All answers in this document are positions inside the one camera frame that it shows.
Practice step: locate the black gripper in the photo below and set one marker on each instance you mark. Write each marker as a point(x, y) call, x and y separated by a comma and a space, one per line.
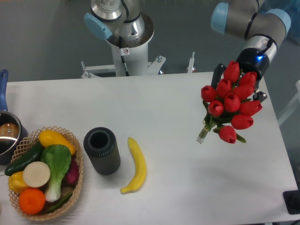
point(249, 60)

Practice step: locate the red tulip bouquet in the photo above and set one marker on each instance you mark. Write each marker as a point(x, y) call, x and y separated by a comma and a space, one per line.
point(228, 104)

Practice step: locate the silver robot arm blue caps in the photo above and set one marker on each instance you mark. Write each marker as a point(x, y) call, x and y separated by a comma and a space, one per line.
point(240, 18)

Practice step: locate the black device at table edge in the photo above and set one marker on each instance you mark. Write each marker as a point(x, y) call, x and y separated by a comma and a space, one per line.
point(292, 201)

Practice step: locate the yellow banana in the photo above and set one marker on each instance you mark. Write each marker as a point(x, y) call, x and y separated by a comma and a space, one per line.
point(140, 168)

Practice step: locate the dark grey ribbed vase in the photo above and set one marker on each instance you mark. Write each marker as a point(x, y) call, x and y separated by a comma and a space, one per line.
point(101, 147)

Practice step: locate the purple red onion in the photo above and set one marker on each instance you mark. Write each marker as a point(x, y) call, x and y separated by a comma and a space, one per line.
point(72, 174)

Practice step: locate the green bok choy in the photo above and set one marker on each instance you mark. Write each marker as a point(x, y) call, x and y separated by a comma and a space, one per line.
point(58, 159)

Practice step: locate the yellow squash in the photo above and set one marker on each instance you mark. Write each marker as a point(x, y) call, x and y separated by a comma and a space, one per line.
point(50, 137)

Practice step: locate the dark green cucumber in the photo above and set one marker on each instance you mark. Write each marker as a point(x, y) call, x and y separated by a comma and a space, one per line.
point(32, 155)

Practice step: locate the green chili pepper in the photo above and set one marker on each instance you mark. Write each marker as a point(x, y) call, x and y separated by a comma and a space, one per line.
point(58, 204)

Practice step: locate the round white radish slice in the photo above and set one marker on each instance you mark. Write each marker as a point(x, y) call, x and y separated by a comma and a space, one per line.
point(36, 174)

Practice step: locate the woven wicker basket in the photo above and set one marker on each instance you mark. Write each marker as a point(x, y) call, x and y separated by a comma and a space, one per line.
point(24, 146)

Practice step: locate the orange fruit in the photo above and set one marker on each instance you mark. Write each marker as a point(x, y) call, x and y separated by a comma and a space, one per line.
point(31, 201)

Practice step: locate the yellow bell pepper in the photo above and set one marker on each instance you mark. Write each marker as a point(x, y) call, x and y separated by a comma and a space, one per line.
point(16, 182)

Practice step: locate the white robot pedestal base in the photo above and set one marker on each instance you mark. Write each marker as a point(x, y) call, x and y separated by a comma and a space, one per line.
point(129, 46)

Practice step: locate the blue handled saucepan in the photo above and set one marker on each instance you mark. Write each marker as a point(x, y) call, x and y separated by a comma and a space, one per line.
point(12, 131)

